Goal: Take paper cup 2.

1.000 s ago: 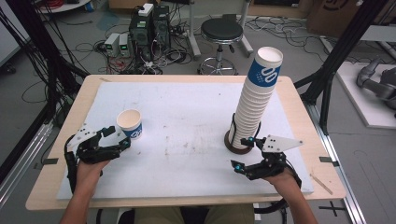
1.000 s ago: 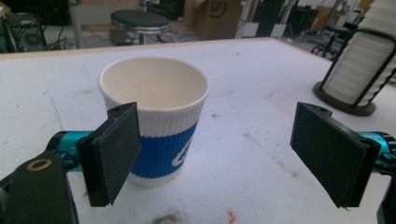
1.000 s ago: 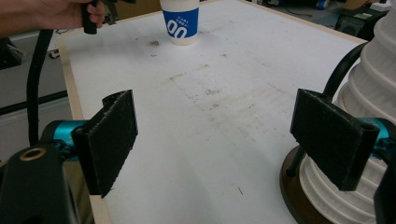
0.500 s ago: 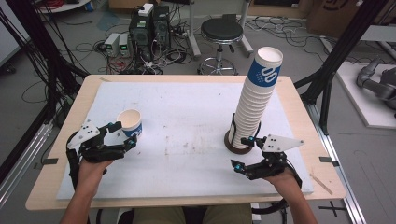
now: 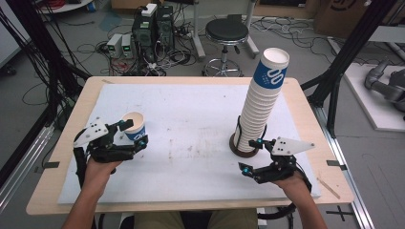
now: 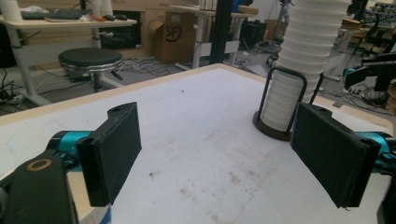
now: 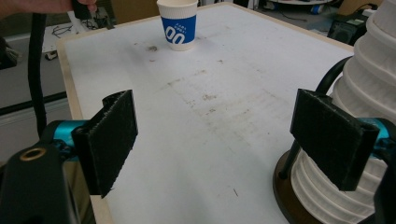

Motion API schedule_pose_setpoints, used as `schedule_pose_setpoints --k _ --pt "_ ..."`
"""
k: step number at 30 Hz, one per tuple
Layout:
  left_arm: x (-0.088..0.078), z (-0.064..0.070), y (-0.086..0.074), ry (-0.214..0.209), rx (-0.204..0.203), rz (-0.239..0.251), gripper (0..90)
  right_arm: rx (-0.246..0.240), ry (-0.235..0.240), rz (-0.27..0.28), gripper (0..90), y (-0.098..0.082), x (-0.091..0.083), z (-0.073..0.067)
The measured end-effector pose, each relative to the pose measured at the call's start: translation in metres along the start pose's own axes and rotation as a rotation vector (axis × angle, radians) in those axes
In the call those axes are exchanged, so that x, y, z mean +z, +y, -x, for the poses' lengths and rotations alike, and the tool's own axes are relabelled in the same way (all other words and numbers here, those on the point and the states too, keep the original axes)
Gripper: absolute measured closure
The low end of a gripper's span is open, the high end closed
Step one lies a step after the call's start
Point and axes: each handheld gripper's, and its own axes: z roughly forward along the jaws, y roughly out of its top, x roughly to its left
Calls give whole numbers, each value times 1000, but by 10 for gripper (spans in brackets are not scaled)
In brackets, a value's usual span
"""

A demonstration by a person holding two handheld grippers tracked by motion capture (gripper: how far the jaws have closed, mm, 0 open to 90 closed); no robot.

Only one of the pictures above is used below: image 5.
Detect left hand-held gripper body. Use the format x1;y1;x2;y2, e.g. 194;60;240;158
74;117;141;164

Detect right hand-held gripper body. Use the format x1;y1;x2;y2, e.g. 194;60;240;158
253;136;316;185

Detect blue white paper cup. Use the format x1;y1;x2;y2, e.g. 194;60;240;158
121;111;147;142

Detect dark cup holder stand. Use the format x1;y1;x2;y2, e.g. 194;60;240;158
228;115;268;159

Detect tall stack of paper cups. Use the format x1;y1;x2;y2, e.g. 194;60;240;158
233;47;290;154

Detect person's right hand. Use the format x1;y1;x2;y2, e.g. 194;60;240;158
273;171;309;199

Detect person's left hand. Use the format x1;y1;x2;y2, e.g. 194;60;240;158
83;157;123;192

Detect person's right leg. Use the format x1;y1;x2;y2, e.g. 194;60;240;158
208;209;260;229

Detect person's leg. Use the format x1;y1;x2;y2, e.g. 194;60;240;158
208;209;260;229
133;211;187;229

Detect thin wooden stick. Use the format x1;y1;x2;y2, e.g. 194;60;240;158
318;178;341;200

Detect black tape strip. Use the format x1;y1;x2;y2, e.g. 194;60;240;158
326;159;348;172
33;161;61;175

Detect white table mat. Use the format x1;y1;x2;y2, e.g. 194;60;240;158
57;83;321;205

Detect person's left leg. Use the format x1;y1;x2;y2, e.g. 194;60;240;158
133;211;187;229

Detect grey power supply unit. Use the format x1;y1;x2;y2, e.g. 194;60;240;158
106;32;123;59
120;32;134;59

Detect black computer tower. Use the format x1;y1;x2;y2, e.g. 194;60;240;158
132;12;159;63
156;5;176;52

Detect white metal stand leg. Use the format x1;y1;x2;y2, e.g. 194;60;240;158
244;0;261;59
190;0;206;61

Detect white floor platform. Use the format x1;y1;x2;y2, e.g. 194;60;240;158
343;63;405;133

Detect white box on computer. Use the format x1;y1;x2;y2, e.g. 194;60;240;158
140;3;159;17

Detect black round stool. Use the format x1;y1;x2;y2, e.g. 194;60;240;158
202;13;250;78

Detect brown cardboard box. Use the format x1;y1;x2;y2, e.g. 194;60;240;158
313;0;395;40

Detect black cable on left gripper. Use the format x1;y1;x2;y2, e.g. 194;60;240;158
73;147;89;189

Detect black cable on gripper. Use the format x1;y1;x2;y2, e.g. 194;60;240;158
73;147;89;189
257;168;313;220

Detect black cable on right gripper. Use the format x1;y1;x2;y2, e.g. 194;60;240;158
257;168;313;220

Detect aluminium rail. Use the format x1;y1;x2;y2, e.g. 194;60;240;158
0;123;55;211
311;104;375;229

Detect tangle of floor cables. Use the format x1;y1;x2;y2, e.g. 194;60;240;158
95;41;199;77

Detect loose floor cables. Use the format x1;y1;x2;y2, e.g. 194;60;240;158
251;15;335;65

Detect black frame post with cables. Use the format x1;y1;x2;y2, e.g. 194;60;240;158
0;0;92;128

